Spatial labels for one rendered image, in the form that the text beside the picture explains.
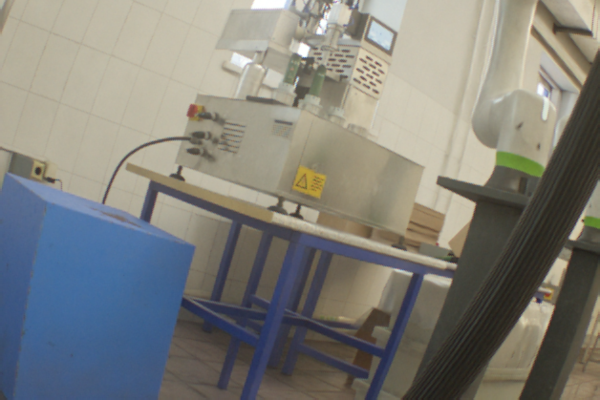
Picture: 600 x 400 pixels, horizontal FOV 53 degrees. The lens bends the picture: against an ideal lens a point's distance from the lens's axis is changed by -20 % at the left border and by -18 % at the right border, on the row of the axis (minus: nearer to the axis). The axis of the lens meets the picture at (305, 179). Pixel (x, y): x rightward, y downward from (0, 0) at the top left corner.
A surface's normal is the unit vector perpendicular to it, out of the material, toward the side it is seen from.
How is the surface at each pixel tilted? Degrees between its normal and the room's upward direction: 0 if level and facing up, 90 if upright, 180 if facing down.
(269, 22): 90
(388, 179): 90
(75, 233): 90
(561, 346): 90
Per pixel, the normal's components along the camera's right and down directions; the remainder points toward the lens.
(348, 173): 0.68, 0.18
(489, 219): -0.68, -0.25
